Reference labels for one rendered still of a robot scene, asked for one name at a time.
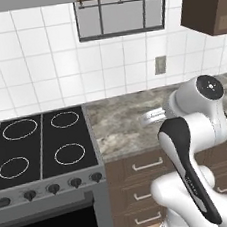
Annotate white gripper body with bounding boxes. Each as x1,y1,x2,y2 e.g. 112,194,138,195
138,106,170,127

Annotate black oven knob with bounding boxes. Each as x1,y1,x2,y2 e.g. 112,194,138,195
0,196,12,208
90,171,105,185
68,176,84,190
22,188,39,203
47,183,62,196

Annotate grey oven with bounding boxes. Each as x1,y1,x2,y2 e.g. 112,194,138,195
0,102,115,227

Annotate black hob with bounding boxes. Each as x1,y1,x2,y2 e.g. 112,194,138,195
0,103,101,192

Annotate grey framed window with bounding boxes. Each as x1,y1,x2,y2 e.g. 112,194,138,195
72,0,173,44

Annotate grey wall outlet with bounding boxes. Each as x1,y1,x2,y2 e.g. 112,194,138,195
152,55,169,76

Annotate brown wall cabinet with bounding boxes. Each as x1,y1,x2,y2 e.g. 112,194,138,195
177,0,227,41

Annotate grey oven door handle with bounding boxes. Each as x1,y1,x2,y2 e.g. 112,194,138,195
0,196,99,227

